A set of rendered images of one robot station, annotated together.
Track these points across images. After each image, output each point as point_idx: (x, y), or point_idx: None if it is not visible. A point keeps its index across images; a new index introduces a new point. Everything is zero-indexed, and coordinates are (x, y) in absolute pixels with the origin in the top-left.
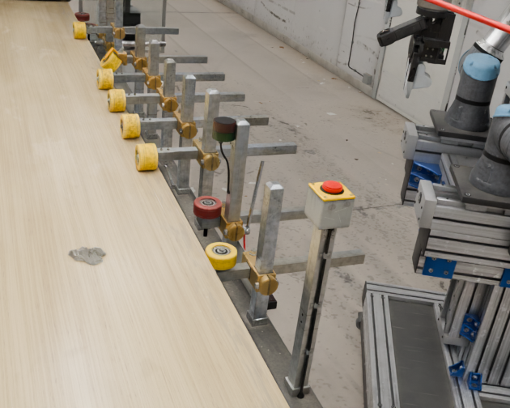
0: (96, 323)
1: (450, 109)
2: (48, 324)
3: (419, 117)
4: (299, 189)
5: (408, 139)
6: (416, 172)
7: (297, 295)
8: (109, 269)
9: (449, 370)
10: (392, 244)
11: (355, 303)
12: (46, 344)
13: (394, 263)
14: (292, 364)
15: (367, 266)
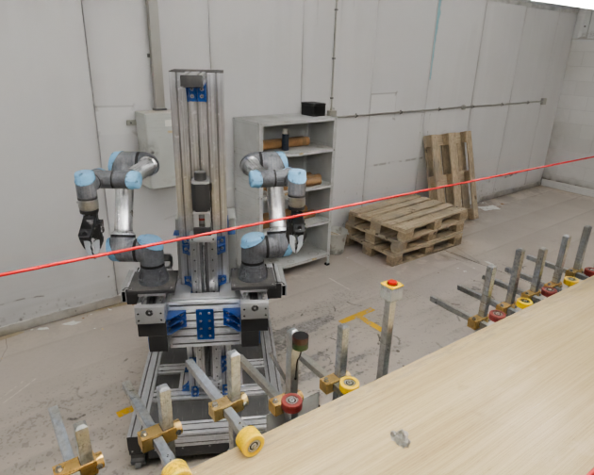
0: (453, 413)
1: (153, 277)
2: (470, 431)
3: None
4: None
5: (163, 309)
6: (168, 324)
7: None
8: (405, 423)
9: (225, 394)
10: None
11: (101, 473)
12: (484, 425)
13: (35, 449)
14: (384, 373)
15: (40, 468)
